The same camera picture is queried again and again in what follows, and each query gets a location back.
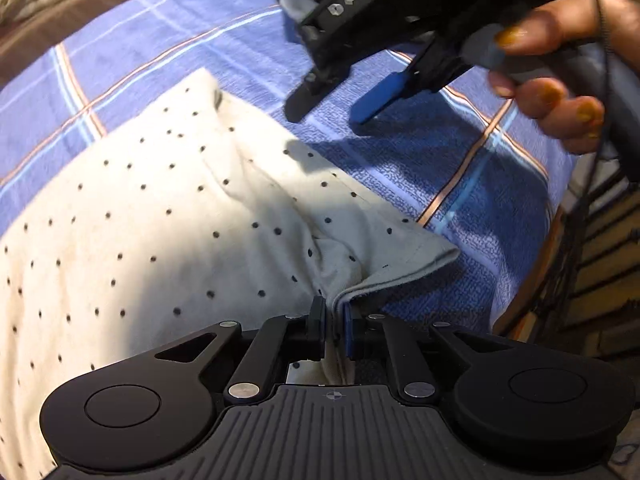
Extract white polka-dot garment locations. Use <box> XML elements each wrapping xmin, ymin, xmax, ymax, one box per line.
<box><xmin>0</xmin><ymin>67</ymin><xmax>461</xmax><ymax>480</ymax></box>

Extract person's right hand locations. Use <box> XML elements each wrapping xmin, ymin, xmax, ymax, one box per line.
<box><xmin>487</xmin><ymin>0</ymin><xmax>640</xmax><ymax>157</ymax></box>

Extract blue plaid blanket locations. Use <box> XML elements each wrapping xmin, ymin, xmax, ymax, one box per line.
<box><xmin>0</xmin><ymin>0</ymin><xmax>583</xmax><ymax>343</ymax></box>

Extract brown cloth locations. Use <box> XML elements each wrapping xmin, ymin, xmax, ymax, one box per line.
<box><xmin>0</xmin><ymin>0</ymin><xmax>268</xmax><ymax>88</ymax></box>

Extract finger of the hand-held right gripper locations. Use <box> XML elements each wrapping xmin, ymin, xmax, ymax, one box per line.
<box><xmin>351</xmin><ymin>70</ymin><xmax>417</xmax><ymax>124</ymax></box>
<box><xmin>284</xmin><ymin>71</ymin><xmax>327</xmax><ymax>122</ymax></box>

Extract dark wooden slatted frame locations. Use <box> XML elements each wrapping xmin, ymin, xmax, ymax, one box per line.
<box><xmin>492</xmin><ymin>172</ymin><xmax>640</xmax><ymax>358</ymax></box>

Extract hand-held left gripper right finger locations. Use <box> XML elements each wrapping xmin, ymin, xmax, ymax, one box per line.
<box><xmin>337</xmin><ymin>302</ymin><xmax>497</xmax><ymax>406</ymax></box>

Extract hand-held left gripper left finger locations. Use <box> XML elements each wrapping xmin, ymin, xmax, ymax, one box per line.
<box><xmin>155</xmin><ymin>296</ymin><xmax>332</xmax><ymax>406</ymax></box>

